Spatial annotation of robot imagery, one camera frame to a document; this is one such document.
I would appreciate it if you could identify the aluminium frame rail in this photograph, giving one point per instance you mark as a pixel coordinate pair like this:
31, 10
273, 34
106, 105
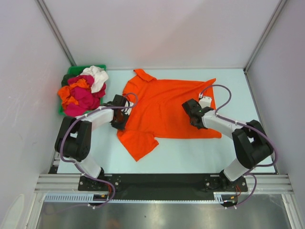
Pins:
262, 183

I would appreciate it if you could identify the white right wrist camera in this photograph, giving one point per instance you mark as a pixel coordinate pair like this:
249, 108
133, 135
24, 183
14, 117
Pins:
205, 102

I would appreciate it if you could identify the magenta t-shirt in bin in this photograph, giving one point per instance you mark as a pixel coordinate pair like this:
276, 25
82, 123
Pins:
87, 100

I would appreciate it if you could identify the white t-shirt in bin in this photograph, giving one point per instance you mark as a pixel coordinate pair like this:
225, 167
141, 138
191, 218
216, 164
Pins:
99, 75

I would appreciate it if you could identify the dark green t-shirt in bin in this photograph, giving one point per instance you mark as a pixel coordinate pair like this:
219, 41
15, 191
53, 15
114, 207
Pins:
65, 79

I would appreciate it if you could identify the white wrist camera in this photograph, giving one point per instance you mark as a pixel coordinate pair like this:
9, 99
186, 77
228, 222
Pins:
128, 107
205, 102

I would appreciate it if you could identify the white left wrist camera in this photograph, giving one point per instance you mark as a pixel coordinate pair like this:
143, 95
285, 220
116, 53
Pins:
128, 107

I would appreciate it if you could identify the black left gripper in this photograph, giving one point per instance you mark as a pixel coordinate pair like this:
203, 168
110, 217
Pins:
120, 126

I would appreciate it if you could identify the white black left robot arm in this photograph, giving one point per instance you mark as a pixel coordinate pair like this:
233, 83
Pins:
73, 141

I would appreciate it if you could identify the slotted grey cable duct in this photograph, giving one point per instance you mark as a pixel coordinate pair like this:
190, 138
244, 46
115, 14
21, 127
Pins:
101, 198

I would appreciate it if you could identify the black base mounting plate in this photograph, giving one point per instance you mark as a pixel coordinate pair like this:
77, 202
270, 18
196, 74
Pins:
173, 184

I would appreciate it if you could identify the orange t-shirt in bin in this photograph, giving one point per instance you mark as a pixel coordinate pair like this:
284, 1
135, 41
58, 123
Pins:
65, 92

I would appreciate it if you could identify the orange t-shirt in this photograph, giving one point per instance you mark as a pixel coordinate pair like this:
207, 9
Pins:
159, 112
65, 92

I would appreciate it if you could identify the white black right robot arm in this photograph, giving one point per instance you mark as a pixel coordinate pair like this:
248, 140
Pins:
251, 144

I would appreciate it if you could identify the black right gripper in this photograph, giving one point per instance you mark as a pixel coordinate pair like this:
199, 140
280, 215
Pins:
201, 127

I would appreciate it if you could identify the green plastic bin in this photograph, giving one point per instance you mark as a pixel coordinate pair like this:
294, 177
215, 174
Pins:
77, 70

